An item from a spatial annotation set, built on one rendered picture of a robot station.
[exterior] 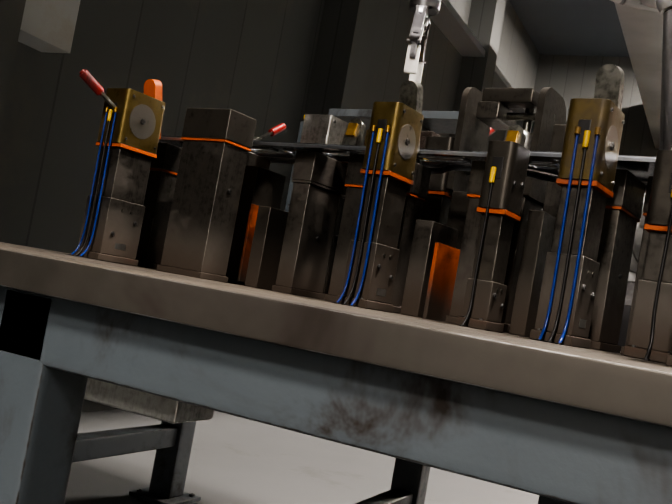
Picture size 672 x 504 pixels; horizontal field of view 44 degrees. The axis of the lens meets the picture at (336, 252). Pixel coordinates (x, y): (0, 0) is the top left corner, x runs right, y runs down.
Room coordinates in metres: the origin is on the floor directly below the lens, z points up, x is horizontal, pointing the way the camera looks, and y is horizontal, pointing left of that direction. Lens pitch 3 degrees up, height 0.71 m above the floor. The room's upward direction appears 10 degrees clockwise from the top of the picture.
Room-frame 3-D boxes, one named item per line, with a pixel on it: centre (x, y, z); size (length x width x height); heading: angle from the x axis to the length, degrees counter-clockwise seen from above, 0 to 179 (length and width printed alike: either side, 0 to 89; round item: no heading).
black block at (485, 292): (1.27, -0.23, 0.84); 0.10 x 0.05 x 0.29; 146
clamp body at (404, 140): (1.39, -0.06, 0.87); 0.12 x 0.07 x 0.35; 146
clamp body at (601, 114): (1.16, -0.33, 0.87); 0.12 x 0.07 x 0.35; 146
